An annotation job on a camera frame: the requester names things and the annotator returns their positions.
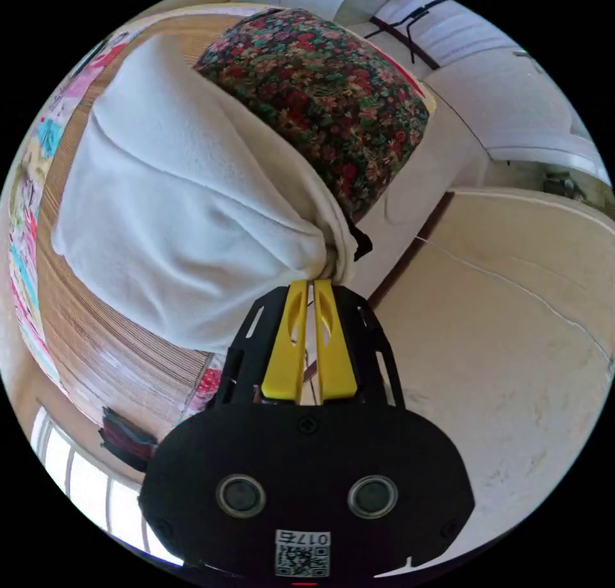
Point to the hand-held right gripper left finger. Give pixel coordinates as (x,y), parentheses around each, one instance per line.
(284,357)

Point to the floral rolled blanket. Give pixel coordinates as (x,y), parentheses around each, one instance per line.
(326,103)

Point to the white fleece garment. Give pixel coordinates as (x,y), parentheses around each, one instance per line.
(182,213)

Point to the bed with woven mat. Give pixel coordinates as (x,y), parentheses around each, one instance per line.
(101,352)

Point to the pile of clothes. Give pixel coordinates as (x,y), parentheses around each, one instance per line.
(126,441)

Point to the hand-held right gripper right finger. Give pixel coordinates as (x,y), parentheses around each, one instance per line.
(336,362)

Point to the window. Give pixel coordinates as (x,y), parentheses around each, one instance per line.
(91,492)

